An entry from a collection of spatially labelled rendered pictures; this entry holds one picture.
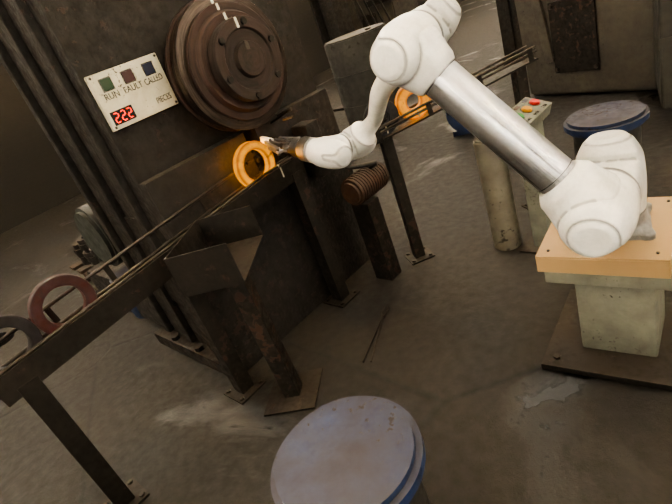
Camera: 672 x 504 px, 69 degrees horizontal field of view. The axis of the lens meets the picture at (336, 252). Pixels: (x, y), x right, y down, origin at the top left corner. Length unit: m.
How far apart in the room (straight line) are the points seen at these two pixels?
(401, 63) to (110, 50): 1.04
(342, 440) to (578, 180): 0.77
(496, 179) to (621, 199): 0.95
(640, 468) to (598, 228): 0.61
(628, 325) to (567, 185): 0.57
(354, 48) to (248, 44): 2.75
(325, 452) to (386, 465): 0.14
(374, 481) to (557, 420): 0.73
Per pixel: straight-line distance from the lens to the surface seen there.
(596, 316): 1.65
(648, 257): 1.44
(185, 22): 1.84
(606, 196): 1.24
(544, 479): 1.46
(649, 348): 1.70
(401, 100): 2.18
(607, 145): 1.41
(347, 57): 4.56
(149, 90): 1.88
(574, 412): 1.59
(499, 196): 2.18
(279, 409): 1.87
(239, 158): 1.90
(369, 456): 1.03
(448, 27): 1.37
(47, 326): 1.66
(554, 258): 1.48
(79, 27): 1.86
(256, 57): 1.86
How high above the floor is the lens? 1.20
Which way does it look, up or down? 26 degrees down
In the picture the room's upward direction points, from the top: 21 degrees counter-clockwise
